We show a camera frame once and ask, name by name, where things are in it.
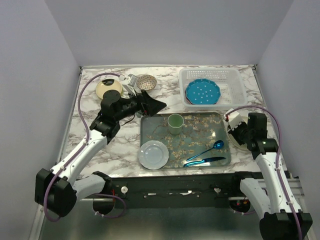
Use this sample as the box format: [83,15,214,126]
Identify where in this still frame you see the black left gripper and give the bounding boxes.
[114,88,167,122]

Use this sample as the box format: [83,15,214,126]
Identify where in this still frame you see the blue polka dot plate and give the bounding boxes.
[185,78,221,105]

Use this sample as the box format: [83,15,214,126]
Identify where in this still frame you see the pink polka dot plate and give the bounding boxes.
[184,90,192,105]

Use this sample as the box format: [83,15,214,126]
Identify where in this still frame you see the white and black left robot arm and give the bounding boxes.
[34,90,167,222]

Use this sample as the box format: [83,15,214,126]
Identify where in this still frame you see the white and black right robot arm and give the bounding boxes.
[226,110,313,240]

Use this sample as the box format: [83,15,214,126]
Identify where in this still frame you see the white perforated plastic bin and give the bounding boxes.
[178,67,248,110]

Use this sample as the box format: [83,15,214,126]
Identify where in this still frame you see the pale aqua brown-rimmed plate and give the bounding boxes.
[225,118,248,151]

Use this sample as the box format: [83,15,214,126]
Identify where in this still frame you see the patterned small ceramic bowl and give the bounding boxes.
[136,74,157,91]

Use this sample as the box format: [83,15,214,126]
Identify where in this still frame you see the blue metallic spoon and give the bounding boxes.
[186,140,224,162]

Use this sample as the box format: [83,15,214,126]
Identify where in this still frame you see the light green ceramic cup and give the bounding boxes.
[167,113,184,135]

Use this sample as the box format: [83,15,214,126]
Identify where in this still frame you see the teal floral serving tray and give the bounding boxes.
[140,112,231,169]

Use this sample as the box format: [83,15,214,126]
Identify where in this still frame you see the cream plate with black mark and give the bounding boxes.
[95,78,122,99]

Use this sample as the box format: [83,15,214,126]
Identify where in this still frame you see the blue metallic knife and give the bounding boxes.
[183,156,226,168]

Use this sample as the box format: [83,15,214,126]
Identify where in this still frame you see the light blue scalloped plate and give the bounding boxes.
[138,140,169,170]

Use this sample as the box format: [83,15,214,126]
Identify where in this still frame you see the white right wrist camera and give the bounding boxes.
[224,108,245,131]

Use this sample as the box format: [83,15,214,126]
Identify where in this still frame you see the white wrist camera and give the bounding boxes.
[123,74,138,96]
[224,108,245,131]

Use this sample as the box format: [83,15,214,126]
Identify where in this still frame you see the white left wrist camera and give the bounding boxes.
[123,74,138,96]

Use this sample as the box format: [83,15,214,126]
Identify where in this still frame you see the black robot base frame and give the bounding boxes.
[92,171,268,210]

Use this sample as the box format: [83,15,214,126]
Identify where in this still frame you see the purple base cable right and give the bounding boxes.
[233,208,258,216]

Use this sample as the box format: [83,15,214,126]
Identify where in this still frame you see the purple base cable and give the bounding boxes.
[93,193,127,219]
[233,208,258,216]

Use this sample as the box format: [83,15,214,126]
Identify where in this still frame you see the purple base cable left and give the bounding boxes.
[93,193,127,219]

